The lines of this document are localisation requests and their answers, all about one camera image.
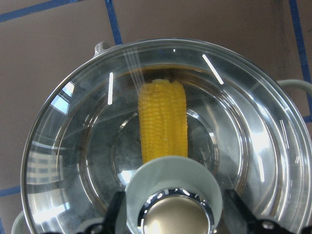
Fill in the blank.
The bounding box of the pale green cooking pot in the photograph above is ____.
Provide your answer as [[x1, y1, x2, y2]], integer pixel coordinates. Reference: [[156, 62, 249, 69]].
[[11, 40, 312, 234]]

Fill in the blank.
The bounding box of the yellow corn cob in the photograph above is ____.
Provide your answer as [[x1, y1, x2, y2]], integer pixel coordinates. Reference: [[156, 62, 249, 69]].
[[138, 79, 188, 163]]

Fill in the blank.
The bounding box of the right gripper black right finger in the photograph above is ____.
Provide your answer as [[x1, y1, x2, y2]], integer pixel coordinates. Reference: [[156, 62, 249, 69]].
[[223, 189, 291, 234]]

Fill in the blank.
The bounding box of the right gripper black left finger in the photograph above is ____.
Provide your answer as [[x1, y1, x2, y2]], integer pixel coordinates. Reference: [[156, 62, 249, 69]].
[[82, 192, 127, 234]]

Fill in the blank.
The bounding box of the glass pot lid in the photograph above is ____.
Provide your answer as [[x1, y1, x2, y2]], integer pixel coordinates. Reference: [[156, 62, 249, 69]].
[[20, 38, 310, 234]]

